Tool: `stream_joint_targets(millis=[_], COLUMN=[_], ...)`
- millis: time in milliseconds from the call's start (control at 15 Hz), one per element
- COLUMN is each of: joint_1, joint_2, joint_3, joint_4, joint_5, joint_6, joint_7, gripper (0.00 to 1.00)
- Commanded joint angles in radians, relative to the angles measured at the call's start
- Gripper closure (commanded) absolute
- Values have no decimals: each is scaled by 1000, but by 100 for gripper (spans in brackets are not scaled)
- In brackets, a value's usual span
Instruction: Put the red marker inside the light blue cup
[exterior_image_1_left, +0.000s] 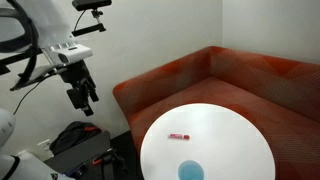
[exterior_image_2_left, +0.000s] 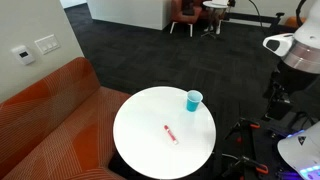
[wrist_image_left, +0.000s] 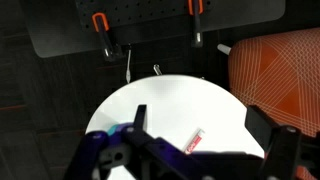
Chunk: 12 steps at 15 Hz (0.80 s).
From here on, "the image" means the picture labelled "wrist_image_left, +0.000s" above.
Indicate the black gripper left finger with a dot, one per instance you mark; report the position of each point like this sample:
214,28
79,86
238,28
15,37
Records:
151,146

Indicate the white sofa leg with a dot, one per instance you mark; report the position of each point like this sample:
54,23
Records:
224,49

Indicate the black perforated board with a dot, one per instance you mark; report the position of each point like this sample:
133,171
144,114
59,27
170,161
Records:
150,11

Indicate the small metal bracket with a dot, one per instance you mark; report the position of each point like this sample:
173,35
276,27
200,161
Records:
157,69

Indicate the red Expo marker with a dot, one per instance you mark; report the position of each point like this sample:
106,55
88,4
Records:
195,141

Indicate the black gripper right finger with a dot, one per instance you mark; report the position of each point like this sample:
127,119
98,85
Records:
283,150

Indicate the dark grey cart top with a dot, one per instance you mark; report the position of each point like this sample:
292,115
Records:
60,30

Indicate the thin white rod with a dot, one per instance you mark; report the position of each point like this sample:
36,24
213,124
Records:
128,66

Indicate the orange patterned sofa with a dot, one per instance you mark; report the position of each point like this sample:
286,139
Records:
276,73

